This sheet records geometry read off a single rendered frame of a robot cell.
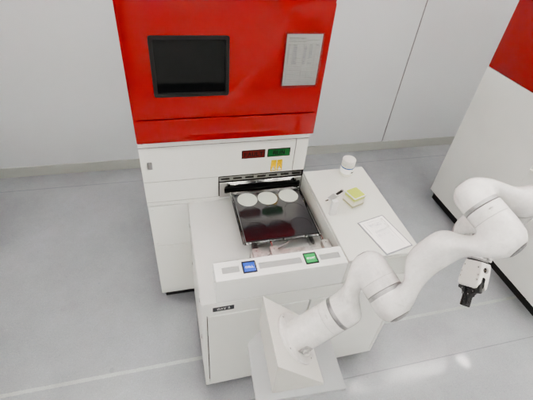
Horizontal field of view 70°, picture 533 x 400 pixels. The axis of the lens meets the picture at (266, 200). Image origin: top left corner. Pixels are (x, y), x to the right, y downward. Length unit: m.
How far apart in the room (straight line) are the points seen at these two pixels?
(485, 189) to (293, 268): 0.76
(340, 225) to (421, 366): 1.18
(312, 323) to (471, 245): 0.55
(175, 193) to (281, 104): 0.70
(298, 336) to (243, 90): 0.98
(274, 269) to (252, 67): 0.81
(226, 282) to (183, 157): 0.65
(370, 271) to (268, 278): 0.46
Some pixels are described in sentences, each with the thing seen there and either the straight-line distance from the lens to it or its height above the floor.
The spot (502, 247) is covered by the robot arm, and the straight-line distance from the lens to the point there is 1.15.
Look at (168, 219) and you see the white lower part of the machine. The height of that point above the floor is 0.72.
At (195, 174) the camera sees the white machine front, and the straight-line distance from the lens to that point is 1.91.
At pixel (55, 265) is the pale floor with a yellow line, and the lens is 3.02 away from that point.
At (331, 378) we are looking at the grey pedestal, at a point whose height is 0.82.
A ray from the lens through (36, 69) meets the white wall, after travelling 3.36.
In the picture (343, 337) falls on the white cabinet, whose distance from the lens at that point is 2.20.
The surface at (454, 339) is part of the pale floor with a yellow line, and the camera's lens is 2.85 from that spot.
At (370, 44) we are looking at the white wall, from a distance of 3.63.
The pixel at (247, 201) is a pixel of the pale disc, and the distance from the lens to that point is 1.91.
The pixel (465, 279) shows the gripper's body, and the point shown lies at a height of 1.07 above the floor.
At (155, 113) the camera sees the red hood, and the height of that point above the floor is 1.37.
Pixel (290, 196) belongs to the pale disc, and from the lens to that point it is 1.97.
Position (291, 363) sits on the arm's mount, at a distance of 1.35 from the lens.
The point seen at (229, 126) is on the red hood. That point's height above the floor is 1.29.
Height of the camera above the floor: 2.16
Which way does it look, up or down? 41 degrees down
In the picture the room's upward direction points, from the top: 6 degrees clockwise
